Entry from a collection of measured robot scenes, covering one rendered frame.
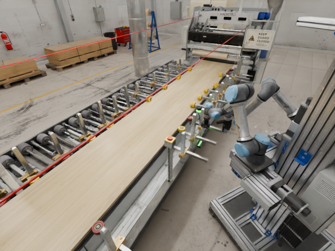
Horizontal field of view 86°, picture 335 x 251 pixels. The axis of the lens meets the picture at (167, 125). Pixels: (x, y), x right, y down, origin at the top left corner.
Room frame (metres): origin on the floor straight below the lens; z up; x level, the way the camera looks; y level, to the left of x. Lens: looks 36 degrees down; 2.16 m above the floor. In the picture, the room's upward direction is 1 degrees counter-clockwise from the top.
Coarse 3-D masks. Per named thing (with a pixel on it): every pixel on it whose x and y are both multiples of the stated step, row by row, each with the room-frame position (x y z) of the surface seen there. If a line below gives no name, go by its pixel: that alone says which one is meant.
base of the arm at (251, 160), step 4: (248, 156) 1.03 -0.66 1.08; (252, 156) 1.01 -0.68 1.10; (256, 156) 0.99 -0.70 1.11; (260, 156) 0.99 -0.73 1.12; (264, 156) 1.00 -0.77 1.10; (248, 160) 1.01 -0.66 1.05; (252, 160) 0.99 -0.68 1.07; (256, 160) 0.99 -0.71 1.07; (260, 160) 0.98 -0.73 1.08; (264, 160) 0.99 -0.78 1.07; (256, 164) 0.97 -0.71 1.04; (260, 164) 0.97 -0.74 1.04
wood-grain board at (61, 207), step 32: (160, 96) 2.45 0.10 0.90; (192, 96) 2.43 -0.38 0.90; (128, 128) 1.65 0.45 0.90; (160, 128) 1.64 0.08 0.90; (96, 160) 1.17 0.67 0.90; (128, 160) 1.16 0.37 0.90; (32, 192) 0.84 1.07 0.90; (64, 192) 0.83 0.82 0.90; (96, 192) 0.83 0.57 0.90; (0, 224) 0.60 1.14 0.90; (32, 224) 0.59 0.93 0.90; (64, 224) 0.59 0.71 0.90
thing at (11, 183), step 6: (240, 6) 4.17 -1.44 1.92; (240, 12) 4.13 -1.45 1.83; (0, 168) 0.87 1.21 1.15; (0, 174) 0.85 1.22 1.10; (6, 174) 0.87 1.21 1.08; (6, 180) 0.86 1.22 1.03; (12, 180) 0.88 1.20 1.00; (12, 186) 0.86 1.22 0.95; (18, 186) 0.88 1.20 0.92; (18, 192) 0.86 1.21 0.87
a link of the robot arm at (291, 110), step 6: (270, 78) 1.56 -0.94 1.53; (276, 84) 1.49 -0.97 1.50; (276, 90) 1.46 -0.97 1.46; (276, 96) 1.45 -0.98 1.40; (282, 96) 1.45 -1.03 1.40; (282, 102) 1.43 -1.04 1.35; (288, 102) 1.42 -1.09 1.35; (282, 108) 1.44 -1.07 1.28; (288, 108) 1.40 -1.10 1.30; (294, 108) 1.40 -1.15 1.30; (288, 114) 1.41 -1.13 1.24; (294, 114) 1.37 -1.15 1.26
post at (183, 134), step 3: (183, 132) 1.31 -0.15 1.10; (183, 135) 1.30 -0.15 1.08; (183, 138) 1.30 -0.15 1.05; (183, 141) 1.30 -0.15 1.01; (183, 144) 1.29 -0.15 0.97; (180, 147) 1.31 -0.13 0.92; (183, 147) 1.29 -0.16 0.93; (180, 150) 1.31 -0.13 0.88; (183, 150) 1.29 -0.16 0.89; (180, 159) 1.31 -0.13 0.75; (183, 159) 1.31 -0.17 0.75
